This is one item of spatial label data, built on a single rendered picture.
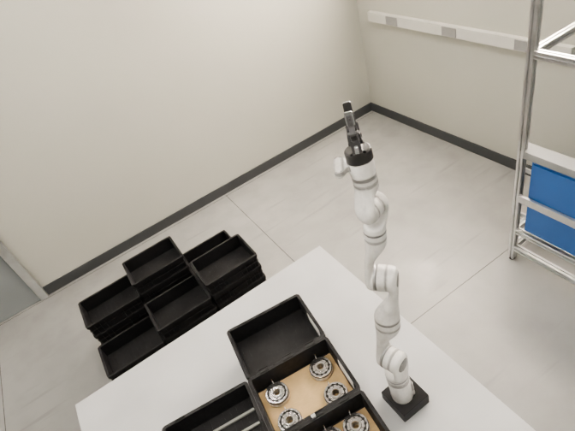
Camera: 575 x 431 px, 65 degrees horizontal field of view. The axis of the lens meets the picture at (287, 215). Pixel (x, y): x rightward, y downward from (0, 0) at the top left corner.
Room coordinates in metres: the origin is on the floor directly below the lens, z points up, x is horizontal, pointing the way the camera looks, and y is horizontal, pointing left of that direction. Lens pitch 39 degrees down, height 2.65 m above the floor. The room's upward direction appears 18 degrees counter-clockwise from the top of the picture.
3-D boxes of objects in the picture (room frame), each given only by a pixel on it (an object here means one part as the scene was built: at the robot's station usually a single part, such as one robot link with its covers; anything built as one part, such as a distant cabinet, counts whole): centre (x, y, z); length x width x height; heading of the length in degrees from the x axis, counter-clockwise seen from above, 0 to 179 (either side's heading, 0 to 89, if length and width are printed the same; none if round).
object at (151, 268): (2.57, 1.03, 0.37); 0.40 x 0.30 x 0.45; 111
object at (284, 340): (1.34, 0.23, 0.87); 0.40 x 0.30 x 0.11; 103
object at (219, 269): (2.34, 0.51, 0.37); 0.40 x 0.30 x 0.45; 111
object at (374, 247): (1.01, -0.23, 1.55); 0.09 x 0.08 x 0.27; 153
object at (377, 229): (1.01, -0.25, 1.74); 0.09 x 0.07 x 0.14; 129
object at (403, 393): (0.96, -0.23, 0.84); 0.09 x 0.09 x 0.17; 15
